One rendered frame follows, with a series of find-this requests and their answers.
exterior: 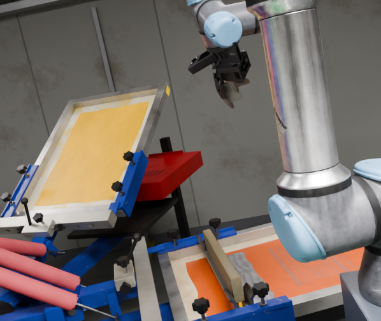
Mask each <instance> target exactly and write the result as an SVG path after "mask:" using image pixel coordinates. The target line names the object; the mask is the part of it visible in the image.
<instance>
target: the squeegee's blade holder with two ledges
mask: <svg viewBox="0 0 381 321"><path fill-rule="evenodd" d="M204 254H205V256H206V258H207V260H208V262H209V264H210V266H211V268H212V270H213V272H214V274H215V276H216V277H217V279H218V281H219V283H220V286H221V287H222V290H223V291H224V288H227V286H226V284H225V283H224V281H223V279H222V277H221V275H220V273H219V271H218V269H217V267H216V266H215V264H214V262H213V260H212V258H211V257H210V254H209V253H208V251H204ZM224 293H225V292H224ZM225 295H226V294H225ZM226 297H227V296H226ZM227 299H228V298H227Z"/></svg>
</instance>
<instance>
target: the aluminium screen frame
mask: <svg viewBox="0 0 381 321"><path fill-rule="evenodd" d="M236 232H237V235H234V236H230V237H226V238H222V239H218V242H219V244H220V246H221V247H222V248H224V247H227V246H231V245H236V244H239V243H244V242H247V241H251V240H254V239H259V238H263V237H266V236H271V235H274V234H276V232H275V230H274V227H273V224H272V222H271V223H268V224H263V225H259V226H256V227H251V228H248V229H244V230H240V231H236ZM199 253H203V251H202V249H201V246H200V244H199V245H194V246H190V247H187V248H182V249H179V250H174V251H171V252H166V253H162V254H158V252H157V256H158V259H159V264H160V267H161V272H162V277H163V280H164V284H165V288H166V292H167V295H168V300H169V305H170V308H171V312H172V316H173V320H174V321H185V320H186V321H189V319H188V316H187V313H186V310H185V306H184V304H183V301H182V297H181V294H180V291H179V288H178V284H177V282H176V278H175V274H174V272H173V268H172V265H171V262H170V261H172V260H177V259H181V258H184V257H189V256H192V255H197V254H199ZM289 299H291V300H292V304H293V308H294V316H295V318H296V317H300V316H303V315H307V314H310V313H314V312H316V311H320V310H325V309H328V308H332V307H335V306H339V305H342V304H343V296H342V291H341V284H339V285H335V286H332V287H328V288H324V289H320V290H316V291H313V292H309V293H306V294H302V295H299V296H295V297H291V298H289Z"/></svg>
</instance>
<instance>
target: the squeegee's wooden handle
mask: <svg viewBox="0 0 381 321"><path fill-rule="evenodd" d="M203 237H204V241H205V246H206V250H207V251H208V253H209V254H210V257H211V258H212V260H213V262H214V264H215V266H216V267H217V269H218V271H219V273H220V275H221V277H222V279H223V281H224V283H225V284H226V286H227V288H228V290H230V292H231V293H232V295H233V297H234V300H235V301H236V303H239V302H242V301H245V296H244V293H243V286H242V282H241V278H240V276H239V274H238V273H237V271H236V270H235V268H234V266H233V265H232V263H231V261H230V260H229V258H228V257H227V255H226V253H225V252H224V251H223V249H222V247H221V246H220V244H219V242H218V241H217V239H216V238H215V236H214V235H213V233H212V231H211V230H210V229H207V230H204V231H203Z"/></svg>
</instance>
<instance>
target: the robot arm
mask: <svg viewBox="0 0 381 321"><path fill-rule="evenodd" d="M319 2H320V0H245V2H241V3H234V4H229V5H225V4H224V3H223V2H222V1H221V0H187V3H188V4H187V5H188V6H189V8H190V11H191V13H192V16H193V18H194V21H195V23H196V26H197V29H198V31H199V35H200V37H201V40H202V42H203V44H204V46H205V47H206V50H207V51H205V52H204V53H202V54H201V55H199V56H197V57H196V58H194V59H192V61H191V63H190V66H189V67H188V70H189V71H190V72H191V73H192V74H193V75H194V74H195V73H197V72H198V71H201V70H202V69H204V68H205V67H207V66H209V65H210V64H211V65H212V73H213V79H214V81H215V87H216V89H217V92H218V94H219V96H220V97H221V99H223V101H224V102H225V103H226V104H227V105H228V106H229V107H230V108H234V105H233V102H235V101H239V100H241V99H243V95H242V93H240V92H239V88H238V87H239V86H242V85H246V84H249V83H250V80H249V79H248V78H246V75H247V73H248V71H249V68H250V67H251V64H250V61H249V58H248V54H247V51H246V50H244V51H240V49H239V46H238V43H239V41H240V38H241V37H242V36H248V35H252V34H257V33H261V36H262V43H263V47H264V54H265V59H266V66H267V70H268V78H269V82H270V89H271V96H272V100H273V107H274V112H275V120H276V123H277V131H278V138H279V142H280V149H281V154H282V161H283V165H284V172H283V173H282V174H281V175H280V177H279V178H278V180H277V188H278V195H277V194H276V195H273V197H271V198H270V199H269V201H268V210H269V214H270V219H271V222H272V224H273V227H274V230H275V232H276V234H277V236H278V238H279V240H280V242H281V244H282V245H283V247H284V248H285V250H286V251H287V253H288V254H289V255H290V256H291V257H292V258H293V259H295V260H296V261H298V262H303V263H306V262H311V261H315V260H320V259H321V260H325V259H327V257H331V256H334V255H338V254H341V253H344V252H348V251H351V250H355V249H358V248H362V247H364V252H363V257H362V261H361V265H360V269H359V274H358V284H359V291H360V293H361V295H362V296H363V297H364V298H365V300H367V301H368V302H370V303H372V304H374V305H376V306H379V307H381V159H368V160H362V161H359V162H358V163H356V164H355V165H354V169H353V172H354V173H355V175H353V176H351V173H350V170H349V169H347V168H346V167H345V166H343V165H342V164H340V163H339V160H338V151H337V146H336V138H335V133H334V124H333V116H332V111H331V102H330V97H329V89H328V84H327V76H326V67H325V62H324V54H323V49H322V40H321V35H320V27H319V18H318V13H317V5H318V3H319ZM224 80H225V81H226V83H224Z"/></svg>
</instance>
